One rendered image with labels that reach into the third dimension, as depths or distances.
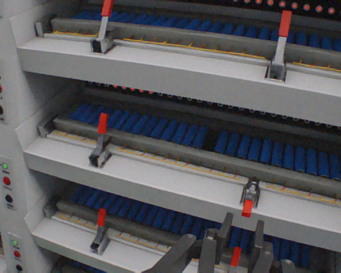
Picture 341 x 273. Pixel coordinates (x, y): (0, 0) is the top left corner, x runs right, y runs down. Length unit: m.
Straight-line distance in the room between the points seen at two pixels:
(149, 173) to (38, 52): 0.27
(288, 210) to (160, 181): 0.21
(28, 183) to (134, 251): 0.25
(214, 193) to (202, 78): 0.18
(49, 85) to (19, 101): 0.09
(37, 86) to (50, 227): 0.30
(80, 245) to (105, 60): 0.39
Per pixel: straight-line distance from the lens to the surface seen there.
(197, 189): 0.53
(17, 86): 0.63
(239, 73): 0.46
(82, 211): 0.73
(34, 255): 0.80
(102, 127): 0.57
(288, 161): 0.58
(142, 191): 0.55
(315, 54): 0.51
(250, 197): 0.49
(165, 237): 0.67
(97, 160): 0.59
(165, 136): 0.60
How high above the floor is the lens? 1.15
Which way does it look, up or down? 21 degrees down
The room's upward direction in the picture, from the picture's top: 6 degrees clockwise
